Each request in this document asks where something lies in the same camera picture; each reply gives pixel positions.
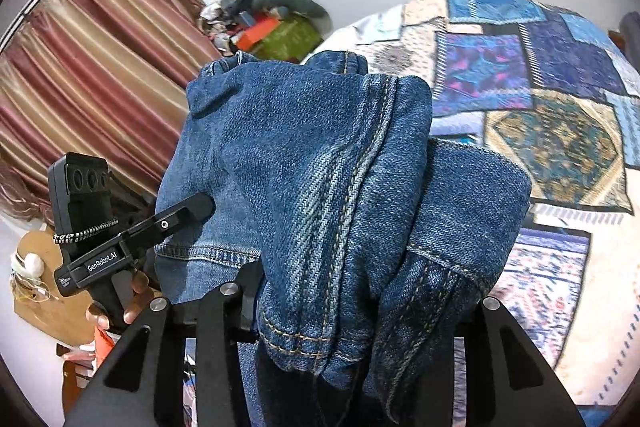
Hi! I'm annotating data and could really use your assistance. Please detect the green bag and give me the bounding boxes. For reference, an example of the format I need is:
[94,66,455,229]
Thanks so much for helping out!
[255,19,323,62]

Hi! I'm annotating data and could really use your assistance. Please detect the blue denim jacket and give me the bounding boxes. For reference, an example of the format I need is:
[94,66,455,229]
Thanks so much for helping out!
[152,49,532,427]

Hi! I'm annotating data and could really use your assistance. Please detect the orange cloth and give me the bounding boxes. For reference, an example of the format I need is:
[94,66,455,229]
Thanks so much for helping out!
[94,326,118,365]

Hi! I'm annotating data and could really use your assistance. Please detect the pile of mixed clothes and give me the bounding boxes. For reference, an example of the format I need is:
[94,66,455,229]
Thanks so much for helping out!
[200,0,271,52]

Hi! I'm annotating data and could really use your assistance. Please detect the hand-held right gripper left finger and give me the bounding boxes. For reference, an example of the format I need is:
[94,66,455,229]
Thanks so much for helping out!
[64,259,267,427]

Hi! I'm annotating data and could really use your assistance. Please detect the brown cardboard piece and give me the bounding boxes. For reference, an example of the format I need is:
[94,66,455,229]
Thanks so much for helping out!
[12,229,98,345]

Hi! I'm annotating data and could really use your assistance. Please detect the orange box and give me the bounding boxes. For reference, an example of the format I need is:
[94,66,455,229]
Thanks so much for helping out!
[235,14,281,52]

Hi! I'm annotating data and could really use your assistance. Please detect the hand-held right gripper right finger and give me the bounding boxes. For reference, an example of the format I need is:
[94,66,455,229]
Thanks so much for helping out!
[415,297,587,427]

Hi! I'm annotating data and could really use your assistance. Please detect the blue patchwork bedspread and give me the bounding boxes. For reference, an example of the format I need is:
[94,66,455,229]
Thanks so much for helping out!
[320,0,640,408]

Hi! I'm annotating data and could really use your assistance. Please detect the maroon striped curtain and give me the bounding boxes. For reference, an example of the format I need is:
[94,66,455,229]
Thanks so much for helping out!
[0,0,226,228]

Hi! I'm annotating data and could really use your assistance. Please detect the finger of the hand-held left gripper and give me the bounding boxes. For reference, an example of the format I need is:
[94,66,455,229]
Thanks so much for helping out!
[107,171,158,229]
[150,192,217,242]

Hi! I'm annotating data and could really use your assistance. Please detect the person's left hand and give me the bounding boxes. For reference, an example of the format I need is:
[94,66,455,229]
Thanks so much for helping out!
[85,271,152,336]

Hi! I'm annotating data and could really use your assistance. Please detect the white earphones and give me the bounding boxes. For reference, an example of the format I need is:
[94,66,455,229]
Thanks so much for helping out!
[10,252,51,303]

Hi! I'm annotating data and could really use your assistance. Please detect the light blue cloth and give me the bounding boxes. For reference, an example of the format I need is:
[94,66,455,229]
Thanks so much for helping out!
[320,4,403,52]

